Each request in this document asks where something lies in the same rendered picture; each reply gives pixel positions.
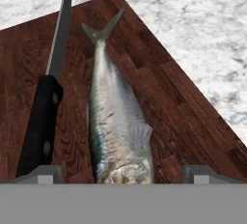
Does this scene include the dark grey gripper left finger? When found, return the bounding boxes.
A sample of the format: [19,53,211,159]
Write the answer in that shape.
[12,164,64,184]

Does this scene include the dark wooden cutting board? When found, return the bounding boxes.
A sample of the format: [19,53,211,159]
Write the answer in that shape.
[0,0,247,184]

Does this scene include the silver whole fish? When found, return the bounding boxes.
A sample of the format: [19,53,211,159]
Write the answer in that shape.
[80,6,155,184]

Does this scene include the black-handled kitchen knife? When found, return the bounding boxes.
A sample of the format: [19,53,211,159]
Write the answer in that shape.
[14,0,73,179]

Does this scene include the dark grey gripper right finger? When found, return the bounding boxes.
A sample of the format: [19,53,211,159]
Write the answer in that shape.
[182,164,241,184]

